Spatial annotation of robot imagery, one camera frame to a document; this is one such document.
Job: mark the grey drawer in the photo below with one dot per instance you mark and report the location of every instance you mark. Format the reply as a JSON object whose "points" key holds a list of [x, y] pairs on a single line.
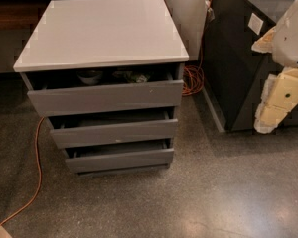
{"points": [[60, 92], [113, 127], [119, 156]]}

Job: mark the grey middle drawer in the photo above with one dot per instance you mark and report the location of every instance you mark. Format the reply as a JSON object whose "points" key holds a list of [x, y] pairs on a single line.
{"points": [[113, 127]]}

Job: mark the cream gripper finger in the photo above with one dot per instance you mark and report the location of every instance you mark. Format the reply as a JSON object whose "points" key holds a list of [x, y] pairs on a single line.
{"points": [[278, 98], [264, 44]]}

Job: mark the grey bottom drawer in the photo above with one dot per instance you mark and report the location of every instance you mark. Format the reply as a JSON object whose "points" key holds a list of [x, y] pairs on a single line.
{"points": [[119, 156]]}

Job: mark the grey top drawer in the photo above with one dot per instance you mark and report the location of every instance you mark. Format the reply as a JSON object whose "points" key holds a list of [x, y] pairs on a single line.
{"points": [[60, 92]]}

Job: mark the dark grey trash cabinet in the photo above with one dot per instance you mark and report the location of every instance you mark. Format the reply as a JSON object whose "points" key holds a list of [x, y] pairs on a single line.
{"points": [[235, 73]]}

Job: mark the white wall outlet plate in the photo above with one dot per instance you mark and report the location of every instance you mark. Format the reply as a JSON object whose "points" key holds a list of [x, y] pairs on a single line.
{"points": [[255, 24]]}

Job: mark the grey drawer cabinet white top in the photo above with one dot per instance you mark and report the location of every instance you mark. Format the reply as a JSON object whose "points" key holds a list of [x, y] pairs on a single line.
{"points": [[98, 34]]}

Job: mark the green rice chip bag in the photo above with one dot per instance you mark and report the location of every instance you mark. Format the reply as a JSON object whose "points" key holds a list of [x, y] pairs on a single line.
{"points": [[132, 76]]}

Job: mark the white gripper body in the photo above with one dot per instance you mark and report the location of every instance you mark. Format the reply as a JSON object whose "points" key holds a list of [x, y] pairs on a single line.
{"points": [[290, 40]]}

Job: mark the grey ceramic bowl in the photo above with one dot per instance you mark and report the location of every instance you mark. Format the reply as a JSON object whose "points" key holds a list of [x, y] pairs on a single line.
{"points": [[90, 77]]}

